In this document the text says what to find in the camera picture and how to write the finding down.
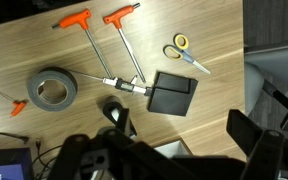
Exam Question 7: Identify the grey office chair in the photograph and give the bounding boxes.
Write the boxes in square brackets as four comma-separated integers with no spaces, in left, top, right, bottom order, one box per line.
[244,41,288,131]

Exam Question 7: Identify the yellow grey handled scissors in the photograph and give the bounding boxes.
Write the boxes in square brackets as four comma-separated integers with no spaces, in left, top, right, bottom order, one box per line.
[163,33,211,74]

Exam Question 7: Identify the black flat case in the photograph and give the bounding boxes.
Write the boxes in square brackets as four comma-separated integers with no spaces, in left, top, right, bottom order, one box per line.
[147,72,198,116]

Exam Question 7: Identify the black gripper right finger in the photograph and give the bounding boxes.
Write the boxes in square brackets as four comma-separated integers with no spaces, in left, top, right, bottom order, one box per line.
[226,109,285,180]

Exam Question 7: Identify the orange t-handle hex key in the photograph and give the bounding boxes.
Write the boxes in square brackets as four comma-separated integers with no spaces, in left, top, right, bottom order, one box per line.
[103,3,146,83]
[51,8,114,80]

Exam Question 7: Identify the grey duct tape roll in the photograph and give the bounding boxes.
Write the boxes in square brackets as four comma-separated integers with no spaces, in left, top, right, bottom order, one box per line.
[27,67,78,112]

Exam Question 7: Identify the small orange T-handle key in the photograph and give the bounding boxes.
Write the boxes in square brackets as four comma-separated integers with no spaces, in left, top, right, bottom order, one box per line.
[0,91,27,117]

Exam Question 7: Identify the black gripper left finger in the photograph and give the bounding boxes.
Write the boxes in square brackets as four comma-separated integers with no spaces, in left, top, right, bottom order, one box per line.
[47,128,198,180]

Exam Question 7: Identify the blue cardboard box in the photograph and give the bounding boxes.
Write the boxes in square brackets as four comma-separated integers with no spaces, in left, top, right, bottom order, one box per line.
[0,148,34,180]

